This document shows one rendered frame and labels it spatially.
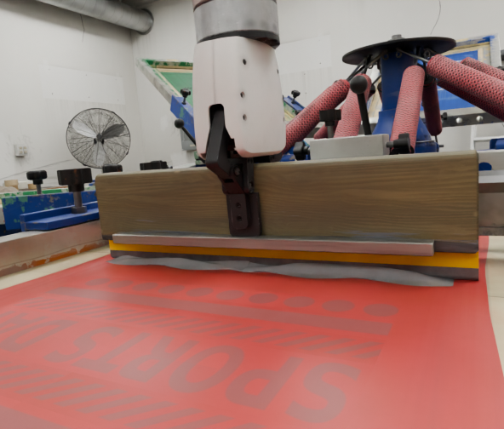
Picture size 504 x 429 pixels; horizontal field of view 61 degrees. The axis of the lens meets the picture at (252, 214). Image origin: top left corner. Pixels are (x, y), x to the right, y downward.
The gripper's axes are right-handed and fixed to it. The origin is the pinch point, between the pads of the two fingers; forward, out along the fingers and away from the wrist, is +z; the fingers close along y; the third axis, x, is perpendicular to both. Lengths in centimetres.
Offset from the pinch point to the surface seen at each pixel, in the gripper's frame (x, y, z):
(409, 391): 16.2, 17.4, 5.6
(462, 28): 9, -422, -98
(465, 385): 18.4, 16.1, 5.7
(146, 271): -10.6, 4.1, 5.3
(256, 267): 0.5, 1.4, 5.2
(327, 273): 7.4, 1.5, 5.4
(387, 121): -3, -88, -10
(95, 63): -379, -355, -125
